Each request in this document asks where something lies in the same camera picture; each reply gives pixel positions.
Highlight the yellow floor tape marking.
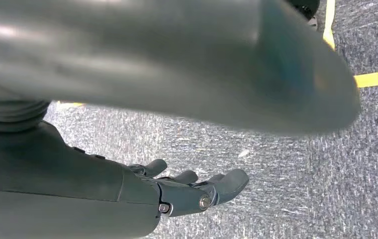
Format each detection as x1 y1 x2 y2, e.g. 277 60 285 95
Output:
57 0 378 108

